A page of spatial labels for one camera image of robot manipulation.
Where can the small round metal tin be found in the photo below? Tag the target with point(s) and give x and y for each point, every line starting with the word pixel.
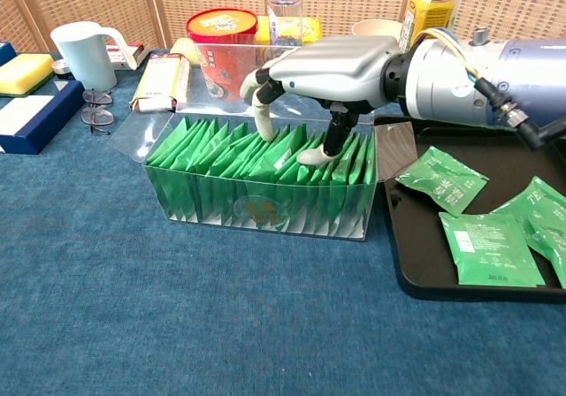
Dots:
pixel 60 66

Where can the clear box of green sachets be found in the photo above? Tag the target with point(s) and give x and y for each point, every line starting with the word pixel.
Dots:
pixel 132 135

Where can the yellow sponge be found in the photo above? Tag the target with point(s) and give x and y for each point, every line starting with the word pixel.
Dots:
pixel 185 51
pixel 24 73

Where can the blue Oreo cookie box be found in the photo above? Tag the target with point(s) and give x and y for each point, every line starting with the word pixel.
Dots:
pixel 5 53

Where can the beige bowl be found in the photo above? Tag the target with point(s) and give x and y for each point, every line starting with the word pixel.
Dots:
pixel 376 28

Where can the navy and white box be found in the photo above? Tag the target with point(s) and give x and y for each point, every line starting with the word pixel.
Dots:
pixel 40 117

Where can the white kettle jug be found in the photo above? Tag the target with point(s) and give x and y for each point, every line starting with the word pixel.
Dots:
pixel 86 55

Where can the yellow snack bag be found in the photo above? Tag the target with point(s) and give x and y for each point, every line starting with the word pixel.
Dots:
pixel 311 29

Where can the yellow-label tea drink bottle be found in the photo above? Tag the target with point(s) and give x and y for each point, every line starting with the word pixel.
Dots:
pixel 429 9

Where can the blue felt table cover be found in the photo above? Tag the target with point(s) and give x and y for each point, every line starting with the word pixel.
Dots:
pixel 177 303

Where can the orange white biscuit pack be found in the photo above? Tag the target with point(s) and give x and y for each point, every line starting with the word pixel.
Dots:
pixel 159 82

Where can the black plastic tray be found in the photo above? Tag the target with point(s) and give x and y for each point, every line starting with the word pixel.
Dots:
pixel 420 245

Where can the clear water bottle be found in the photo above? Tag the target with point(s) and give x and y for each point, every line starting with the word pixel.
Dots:
pixel 285 20

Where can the thin-framed eyeglasses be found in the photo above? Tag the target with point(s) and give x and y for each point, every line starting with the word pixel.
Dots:
pixel 97 115

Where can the green packets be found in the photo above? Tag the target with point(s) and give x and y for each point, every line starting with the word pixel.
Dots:
pixel 212 162

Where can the red instant noodle cup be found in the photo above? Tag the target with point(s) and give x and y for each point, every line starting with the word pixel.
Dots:
pixel 221 27

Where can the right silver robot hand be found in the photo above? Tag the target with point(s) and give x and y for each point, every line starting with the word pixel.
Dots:
pixel 345 69

